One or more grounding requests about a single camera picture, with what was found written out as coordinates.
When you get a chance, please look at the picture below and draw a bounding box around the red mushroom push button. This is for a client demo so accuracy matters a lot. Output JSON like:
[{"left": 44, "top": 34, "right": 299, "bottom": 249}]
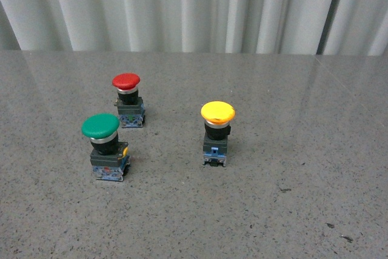
[{"left": 112, "top": 73, "right": 146, "bottom": 128}]

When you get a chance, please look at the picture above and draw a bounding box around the white pleated curtain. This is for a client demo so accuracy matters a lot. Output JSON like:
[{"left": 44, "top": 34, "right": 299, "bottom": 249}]
[{"left": 1, "top": 0, "right": 387, "bottom": 55}]

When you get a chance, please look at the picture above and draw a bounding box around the green mushroom push button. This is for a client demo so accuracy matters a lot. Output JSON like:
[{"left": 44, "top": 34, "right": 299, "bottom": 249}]
[{"left": 81, "top": 113, "right": 130, "bottom": 182}]

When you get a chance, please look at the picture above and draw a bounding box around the yellow mushroom push button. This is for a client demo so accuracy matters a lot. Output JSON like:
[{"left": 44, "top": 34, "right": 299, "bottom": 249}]
[{"left": 201, "top": 101, "right": 235, "bottom": 167}]

